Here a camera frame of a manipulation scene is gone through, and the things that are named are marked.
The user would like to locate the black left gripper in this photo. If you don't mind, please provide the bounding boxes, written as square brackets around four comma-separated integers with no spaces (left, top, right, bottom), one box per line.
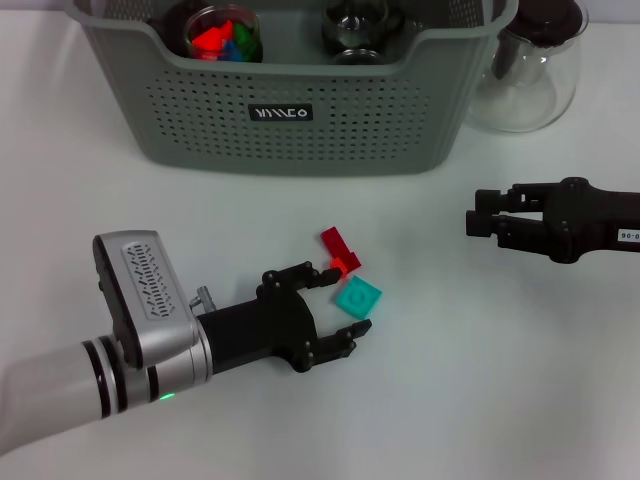
[196,260,374,375]

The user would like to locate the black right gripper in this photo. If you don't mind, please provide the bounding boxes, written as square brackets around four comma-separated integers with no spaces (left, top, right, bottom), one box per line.
[464,175,640,265]

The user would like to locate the teal building brick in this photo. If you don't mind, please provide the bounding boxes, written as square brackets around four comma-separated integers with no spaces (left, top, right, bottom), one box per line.
[331,274,384,322]

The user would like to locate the dark red building brick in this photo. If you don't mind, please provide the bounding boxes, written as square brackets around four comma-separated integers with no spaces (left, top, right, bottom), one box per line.
[319,226,363,272]

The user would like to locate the glass teacup black sleeve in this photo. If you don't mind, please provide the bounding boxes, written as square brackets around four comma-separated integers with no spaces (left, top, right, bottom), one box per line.
[322,0,404,52]
[331,47,387,67]
[182,4,264,64]

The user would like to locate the green building brick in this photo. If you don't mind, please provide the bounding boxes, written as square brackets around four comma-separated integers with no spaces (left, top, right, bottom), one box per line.
[233,21,255,52]

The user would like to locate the bright red building brick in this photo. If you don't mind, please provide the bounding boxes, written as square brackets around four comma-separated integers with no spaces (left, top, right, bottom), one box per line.
[191,20,234,52]

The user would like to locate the grey-green perforated storage bin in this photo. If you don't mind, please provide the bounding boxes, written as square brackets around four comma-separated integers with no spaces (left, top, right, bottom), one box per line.
[69,0,521,177]

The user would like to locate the glass carafe black lid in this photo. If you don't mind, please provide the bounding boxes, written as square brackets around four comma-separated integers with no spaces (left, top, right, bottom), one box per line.
[464,0,590,134]

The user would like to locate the silver left gripper cable connector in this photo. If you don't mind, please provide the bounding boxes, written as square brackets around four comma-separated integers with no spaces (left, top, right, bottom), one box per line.
[188,285,218,315]

